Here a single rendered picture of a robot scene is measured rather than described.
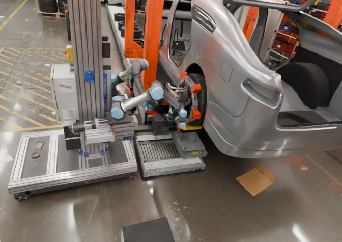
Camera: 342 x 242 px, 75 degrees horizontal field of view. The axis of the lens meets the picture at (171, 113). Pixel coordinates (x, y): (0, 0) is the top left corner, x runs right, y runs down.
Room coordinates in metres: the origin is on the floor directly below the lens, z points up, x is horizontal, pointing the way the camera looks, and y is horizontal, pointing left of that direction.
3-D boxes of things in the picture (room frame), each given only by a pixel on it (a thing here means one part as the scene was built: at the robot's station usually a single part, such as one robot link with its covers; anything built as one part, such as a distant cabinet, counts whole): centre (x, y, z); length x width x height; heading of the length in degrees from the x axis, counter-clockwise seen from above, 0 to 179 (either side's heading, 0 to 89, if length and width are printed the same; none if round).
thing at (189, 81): (2.43, -0.16, 0.85); 0.54 x 0.07 x 0.54; 22
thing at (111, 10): (9.36, 2.54, 0.20); 6.82 x 0.86 x 0.39; 22
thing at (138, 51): (4.68, 0.78, 0.69); 0.52 x 0.17 x 0.35; 112
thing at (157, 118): (2.68, 0.04, 0.26); 0.42 x 0.18 x 0.35; 112
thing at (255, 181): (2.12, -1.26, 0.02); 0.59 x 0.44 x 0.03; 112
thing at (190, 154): (2.49, -0.32, 0.13); 0.50 x 0.36 x 0.10; 22
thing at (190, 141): (2.49, -0.32, 0.32); 0.40 x 0.30 x 0.28; 22
